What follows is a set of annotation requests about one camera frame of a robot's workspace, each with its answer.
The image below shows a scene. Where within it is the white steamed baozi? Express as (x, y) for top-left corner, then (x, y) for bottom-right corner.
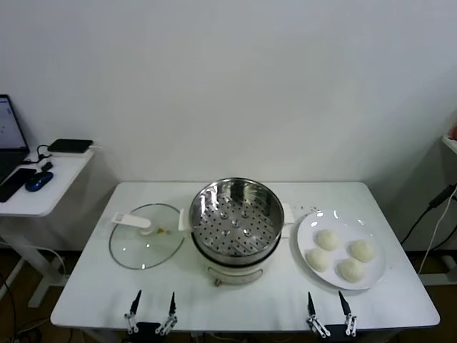
(313, 228), (341, 251)
(336, 257), (366, 282)
(348, 239), (377, 263)
(305, 247), (331, 273)

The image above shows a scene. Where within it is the black laptop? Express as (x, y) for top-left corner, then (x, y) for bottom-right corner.
(0, 94), (31, 183)

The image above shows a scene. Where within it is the blue computer mouse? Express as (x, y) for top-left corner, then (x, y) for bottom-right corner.
(24, 171), (54, 193)

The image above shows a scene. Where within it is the thin black desk cable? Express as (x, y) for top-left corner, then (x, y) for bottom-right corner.
(21, 144), (54, 166)

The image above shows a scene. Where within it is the white side table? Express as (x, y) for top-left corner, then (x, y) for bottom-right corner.
(0, 144), (104, 309)

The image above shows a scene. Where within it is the stainless steel steamer basket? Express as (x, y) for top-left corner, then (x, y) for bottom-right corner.
(178, 177), (294, 259)

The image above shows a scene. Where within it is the white round plate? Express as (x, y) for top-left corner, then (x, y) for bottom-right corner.
(296, 209), (387, 291)

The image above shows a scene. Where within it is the black power bank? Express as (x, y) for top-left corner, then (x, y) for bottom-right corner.
(47, 139), (94, 154)

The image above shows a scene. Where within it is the black cable with adapter block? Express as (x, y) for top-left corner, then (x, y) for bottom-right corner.
(399, 184), (457, 246)

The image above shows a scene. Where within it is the white hanging cable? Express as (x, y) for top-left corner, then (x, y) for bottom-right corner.
(420, 189), (457, 278)

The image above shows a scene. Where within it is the cream electric cooker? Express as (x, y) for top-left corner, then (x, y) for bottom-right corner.
(194, 209), (286, 288)

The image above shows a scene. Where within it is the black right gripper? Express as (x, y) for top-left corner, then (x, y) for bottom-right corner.
(306, 290), (358, 339)

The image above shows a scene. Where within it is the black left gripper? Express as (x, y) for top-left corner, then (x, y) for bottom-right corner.
(124, 289), (179, 336)

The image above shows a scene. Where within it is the glass lid with white handle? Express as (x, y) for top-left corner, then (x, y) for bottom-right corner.
(109, 202), (186, 271)

